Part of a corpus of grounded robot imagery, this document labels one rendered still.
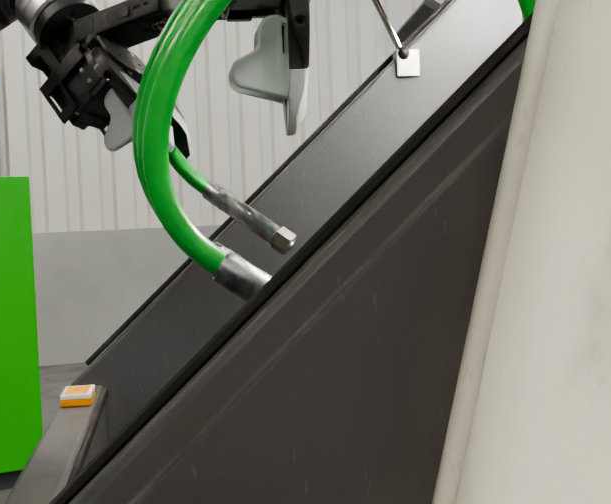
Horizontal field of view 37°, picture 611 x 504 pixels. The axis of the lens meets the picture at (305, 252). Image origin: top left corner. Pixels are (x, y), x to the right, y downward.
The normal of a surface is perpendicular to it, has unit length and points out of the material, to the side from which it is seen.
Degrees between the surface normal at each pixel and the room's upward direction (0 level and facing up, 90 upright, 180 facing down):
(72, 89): 77
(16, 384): 90
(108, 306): 90
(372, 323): 90
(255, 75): 93
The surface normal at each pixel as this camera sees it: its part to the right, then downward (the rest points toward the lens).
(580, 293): -0.97, -0.19
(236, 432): 0.14, 0.04
